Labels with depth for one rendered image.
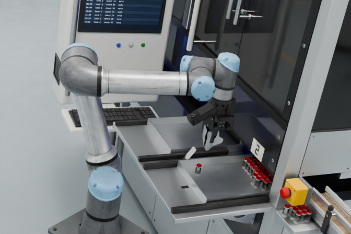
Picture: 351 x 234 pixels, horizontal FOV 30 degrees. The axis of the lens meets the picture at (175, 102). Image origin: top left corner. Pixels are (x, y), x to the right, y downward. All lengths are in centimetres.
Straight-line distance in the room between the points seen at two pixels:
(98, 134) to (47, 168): 188
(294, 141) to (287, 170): 12
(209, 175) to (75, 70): 81
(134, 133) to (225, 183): 48
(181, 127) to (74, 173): 134
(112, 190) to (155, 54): 109
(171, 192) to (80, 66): 66
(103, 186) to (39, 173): 189
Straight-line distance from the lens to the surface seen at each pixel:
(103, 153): 228
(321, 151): 245
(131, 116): 302
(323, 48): 221
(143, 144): 271
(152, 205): 356
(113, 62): 306
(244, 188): 255
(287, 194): 236
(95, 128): 223
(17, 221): 367
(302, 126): 233
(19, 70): 532
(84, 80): 201
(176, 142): 276
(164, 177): 252
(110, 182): 220
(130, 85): 202
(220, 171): 262
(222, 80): 218
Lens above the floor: 223
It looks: 26 degrees down
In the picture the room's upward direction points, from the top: 10 degrees clockwise
